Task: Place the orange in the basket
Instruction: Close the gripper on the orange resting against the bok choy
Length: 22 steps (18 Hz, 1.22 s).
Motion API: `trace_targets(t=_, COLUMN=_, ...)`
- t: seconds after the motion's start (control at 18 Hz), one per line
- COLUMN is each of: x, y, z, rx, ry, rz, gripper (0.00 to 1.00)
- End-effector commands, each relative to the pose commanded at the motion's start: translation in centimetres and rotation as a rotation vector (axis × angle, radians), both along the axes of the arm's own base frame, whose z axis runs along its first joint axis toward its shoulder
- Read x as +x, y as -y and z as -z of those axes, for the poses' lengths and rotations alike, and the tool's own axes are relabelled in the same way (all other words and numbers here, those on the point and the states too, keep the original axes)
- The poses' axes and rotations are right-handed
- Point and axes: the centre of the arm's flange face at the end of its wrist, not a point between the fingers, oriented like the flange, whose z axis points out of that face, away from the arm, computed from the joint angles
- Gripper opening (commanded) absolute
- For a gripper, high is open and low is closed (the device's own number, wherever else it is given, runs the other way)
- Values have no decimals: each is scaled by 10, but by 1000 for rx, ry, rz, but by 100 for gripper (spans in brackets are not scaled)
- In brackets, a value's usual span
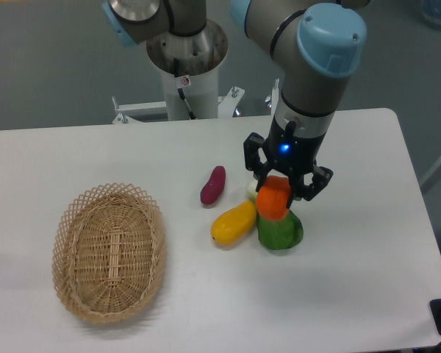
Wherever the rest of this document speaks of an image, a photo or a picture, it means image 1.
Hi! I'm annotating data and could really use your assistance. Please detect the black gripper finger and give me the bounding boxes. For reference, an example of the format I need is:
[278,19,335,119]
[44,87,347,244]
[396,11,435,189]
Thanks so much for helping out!
[282,165,333,209]
[243,132,273,193]

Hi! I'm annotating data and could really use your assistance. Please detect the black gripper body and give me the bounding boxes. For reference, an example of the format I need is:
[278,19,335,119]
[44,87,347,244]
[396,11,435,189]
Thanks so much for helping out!
[265,115,326,177]

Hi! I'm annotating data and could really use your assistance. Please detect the orange fruit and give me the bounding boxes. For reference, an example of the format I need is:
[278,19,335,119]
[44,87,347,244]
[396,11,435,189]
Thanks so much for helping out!
[256,175,290,221]

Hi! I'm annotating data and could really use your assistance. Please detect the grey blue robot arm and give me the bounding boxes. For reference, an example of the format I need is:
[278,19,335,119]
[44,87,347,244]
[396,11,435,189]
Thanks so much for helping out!
[102,1,367,202]

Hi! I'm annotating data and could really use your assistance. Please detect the woven wicker basket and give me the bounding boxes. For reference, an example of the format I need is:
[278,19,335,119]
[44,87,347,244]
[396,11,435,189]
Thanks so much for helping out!
[52,183,166,324]

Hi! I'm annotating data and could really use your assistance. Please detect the green bok choy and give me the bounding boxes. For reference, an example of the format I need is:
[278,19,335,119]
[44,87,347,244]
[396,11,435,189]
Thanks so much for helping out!
[245,180,304,250]

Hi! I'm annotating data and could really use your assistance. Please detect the purple sweet potato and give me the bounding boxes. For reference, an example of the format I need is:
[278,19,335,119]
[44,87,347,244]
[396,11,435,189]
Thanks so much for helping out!
[200,165,226,205]

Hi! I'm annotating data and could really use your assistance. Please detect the yellow mango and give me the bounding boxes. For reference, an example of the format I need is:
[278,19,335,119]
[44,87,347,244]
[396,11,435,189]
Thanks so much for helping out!
[210,200,257,246]

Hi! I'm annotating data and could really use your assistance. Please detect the black cable on pedestal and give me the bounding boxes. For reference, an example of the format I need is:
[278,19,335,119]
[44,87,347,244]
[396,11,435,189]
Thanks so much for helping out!
[173,57,197,121]

